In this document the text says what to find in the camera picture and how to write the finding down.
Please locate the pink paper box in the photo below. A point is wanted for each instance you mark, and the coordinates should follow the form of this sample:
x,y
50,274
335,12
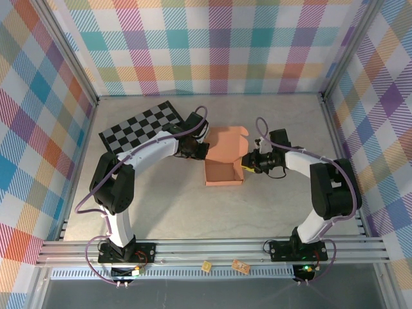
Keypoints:
x,y
225,145

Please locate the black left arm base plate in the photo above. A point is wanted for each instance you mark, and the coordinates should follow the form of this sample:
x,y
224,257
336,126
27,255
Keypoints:
x,y
151,248

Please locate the black controller board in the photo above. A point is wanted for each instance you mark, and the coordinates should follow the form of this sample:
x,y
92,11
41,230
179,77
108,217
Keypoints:
x,y
124,273
304,273

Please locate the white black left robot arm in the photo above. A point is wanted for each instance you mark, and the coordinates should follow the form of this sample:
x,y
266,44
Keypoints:
x,y
112,190

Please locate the aluminium side rail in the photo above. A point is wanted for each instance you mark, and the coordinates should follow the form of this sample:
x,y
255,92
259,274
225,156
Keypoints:
x,y
334,135
86,135

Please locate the long aluminium mounting rail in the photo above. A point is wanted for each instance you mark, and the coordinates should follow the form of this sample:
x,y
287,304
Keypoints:
x,y
209,249

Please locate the aluminium frame post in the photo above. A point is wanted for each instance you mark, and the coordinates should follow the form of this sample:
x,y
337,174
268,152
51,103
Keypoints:
x,y
348,48
69,48

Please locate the black grey folding chessboard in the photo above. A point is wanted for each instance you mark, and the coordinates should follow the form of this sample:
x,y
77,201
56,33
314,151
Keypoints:
x,y
138,128

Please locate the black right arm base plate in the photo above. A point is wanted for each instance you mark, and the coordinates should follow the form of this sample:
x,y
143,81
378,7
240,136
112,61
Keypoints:
x,y
280,252

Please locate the small orange tag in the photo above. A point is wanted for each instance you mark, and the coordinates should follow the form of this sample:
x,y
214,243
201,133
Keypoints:
x,y
240,266

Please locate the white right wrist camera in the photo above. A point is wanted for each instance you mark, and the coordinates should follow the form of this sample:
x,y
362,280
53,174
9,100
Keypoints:
x,y
261,146

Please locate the small yellow tag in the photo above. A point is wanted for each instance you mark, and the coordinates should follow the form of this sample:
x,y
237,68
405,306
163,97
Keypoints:
x,y
206,266

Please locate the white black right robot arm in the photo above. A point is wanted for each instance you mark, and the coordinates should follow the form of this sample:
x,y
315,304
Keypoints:
x,y
334,190

